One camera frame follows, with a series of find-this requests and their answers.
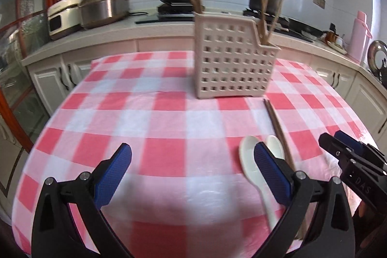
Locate person right hand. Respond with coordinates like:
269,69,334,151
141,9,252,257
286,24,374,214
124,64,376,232
357,200,372,217

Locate red white checkered tablecloth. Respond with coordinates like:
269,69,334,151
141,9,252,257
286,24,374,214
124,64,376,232
11,50,379,258

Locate steel pot lid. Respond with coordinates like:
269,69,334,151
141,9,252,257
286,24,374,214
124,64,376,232
367,41,386,86

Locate gold wall switch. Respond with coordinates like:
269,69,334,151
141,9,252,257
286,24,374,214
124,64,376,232
313,0,325,9

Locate pink thermos bottle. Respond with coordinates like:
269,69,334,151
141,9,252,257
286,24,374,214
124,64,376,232
347,10,372,64

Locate red framed glass door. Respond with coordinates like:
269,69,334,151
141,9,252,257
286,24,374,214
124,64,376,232
0,0,72,195

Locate beige perforated utensil basket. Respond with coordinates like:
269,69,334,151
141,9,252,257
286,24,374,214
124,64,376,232
193,12,281,99

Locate silver rice cooker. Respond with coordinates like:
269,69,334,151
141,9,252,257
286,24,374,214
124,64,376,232
79,0,129,29

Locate black gas stove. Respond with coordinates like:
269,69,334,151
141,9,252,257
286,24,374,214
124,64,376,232
134,2,324,43

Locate white small oven appliance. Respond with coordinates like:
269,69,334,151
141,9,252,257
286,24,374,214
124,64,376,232
47,0,81,41

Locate tray with cups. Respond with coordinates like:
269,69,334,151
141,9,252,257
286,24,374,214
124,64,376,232
320,23,347,55

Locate white kitchen counter cabinets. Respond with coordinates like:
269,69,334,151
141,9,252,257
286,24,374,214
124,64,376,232
22,18,386,143

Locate white ceramic spoon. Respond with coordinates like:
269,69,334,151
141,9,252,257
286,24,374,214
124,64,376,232
266,135,285,160
239,136,278,231

